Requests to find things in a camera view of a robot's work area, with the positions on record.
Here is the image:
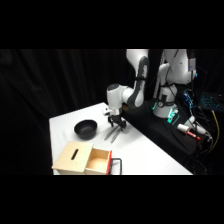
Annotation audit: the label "blue cable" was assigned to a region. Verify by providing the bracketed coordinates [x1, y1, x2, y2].
[182, 89, 196, 109]

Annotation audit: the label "small green-lit device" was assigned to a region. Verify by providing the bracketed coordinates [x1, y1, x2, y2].
[167, 107, 180, 125]

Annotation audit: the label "black curtain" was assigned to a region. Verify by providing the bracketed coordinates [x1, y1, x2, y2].
[0, 49, 224, 176]

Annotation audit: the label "black round bowl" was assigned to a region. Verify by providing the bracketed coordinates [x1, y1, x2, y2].
[73, 119, 99, 140]

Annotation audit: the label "blue-lit laptop keyboard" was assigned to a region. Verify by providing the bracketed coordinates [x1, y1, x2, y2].
[199, 92, 224, 111]

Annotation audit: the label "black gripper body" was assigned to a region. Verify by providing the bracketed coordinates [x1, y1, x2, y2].
[107, 114, 127, 125]

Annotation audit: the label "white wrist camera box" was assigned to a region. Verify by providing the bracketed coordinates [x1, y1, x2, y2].
[101, 105, 114, 117]

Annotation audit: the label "white cylinder with red tip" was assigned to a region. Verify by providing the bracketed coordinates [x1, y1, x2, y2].
[176, 123, 202, 142]

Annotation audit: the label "light wooden box with slot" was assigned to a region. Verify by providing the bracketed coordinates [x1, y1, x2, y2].
[51, 140, 95, 176]

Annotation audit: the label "black robot stand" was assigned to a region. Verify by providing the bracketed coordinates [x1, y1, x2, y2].
[120, 99, 203, 156]

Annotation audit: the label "wooden drawer red front black handle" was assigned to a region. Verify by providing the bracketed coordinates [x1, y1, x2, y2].
[84, 147, 124, 176]

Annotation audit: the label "yellow cable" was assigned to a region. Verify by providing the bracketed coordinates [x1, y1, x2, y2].
[203, 109, 222, 154]

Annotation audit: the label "silver metal tongs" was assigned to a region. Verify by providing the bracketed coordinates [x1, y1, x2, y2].
[104, 125, 123, 144]

